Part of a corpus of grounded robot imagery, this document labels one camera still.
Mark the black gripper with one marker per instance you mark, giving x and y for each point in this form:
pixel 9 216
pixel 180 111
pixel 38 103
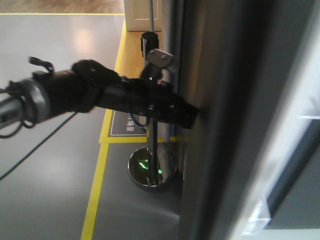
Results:
pixel 136 96

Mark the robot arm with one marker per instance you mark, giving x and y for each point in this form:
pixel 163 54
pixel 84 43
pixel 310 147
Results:
pixel 88 84

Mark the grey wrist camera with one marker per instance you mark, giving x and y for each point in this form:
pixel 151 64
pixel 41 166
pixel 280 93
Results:
pixel 160 58

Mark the fridge door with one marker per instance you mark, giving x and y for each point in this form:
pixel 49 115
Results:
pixel 251 161

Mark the chrome stanchion post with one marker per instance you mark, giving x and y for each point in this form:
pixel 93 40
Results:
pixel 153 166

